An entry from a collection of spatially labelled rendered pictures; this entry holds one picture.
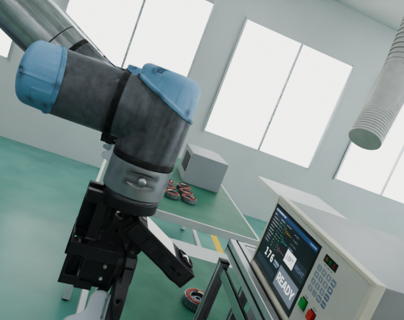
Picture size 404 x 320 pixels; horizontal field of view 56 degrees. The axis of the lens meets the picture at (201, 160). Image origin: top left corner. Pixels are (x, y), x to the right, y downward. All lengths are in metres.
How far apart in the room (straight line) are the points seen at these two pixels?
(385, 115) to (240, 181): 3.92
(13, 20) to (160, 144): 0.27
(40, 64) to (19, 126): 5.17
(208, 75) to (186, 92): 4.98
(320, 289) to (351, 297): 0.09
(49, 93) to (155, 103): 0.11
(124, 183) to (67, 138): 5.07
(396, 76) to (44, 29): 1.83
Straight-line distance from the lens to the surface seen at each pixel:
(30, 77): 0.44
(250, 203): 5.90
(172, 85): 0.42
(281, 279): 0.93
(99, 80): 0.43
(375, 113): 2.03
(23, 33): 0.58
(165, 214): 2.34
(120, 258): 0.48
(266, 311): 0.90
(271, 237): 1.02
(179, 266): 0.50
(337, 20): 6.02
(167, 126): 0.42
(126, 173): 0.43
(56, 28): 0.57
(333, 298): 0.76
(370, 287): 0.70
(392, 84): 2.13
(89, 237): 0.48
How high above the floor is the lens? 1.50
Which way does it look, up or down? 10 degrees down
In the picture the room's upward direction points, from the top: 21 degrees clockwise
